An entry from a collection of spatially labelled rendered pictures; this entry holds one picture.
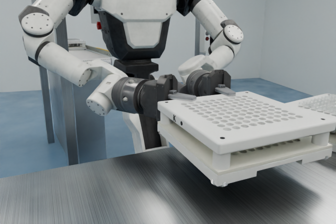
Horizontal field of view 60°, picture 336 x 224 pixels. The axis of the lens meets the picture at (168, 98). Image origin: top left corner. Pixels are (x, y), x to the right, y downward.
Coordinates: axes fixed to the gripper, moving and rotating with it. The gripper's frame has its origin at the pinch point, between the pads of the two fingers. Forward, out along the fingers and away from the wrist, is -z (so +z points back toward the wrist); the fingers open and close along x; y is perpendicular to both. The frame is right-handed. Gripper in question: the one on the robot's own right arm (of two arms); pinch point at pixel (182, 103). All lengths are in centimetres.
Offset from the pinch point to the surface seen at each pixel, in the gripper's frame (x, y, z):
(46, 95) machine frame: 45, -98, 210
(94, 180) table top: 11.0, 21.5, 6.1
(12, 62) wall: 39, -193, 446
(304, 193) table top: 11.3, 3.8, -27.1
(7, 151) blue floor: 93, -64, 227
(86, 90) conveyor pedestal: 25, -73, 121
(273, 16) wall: -33, -523, 125
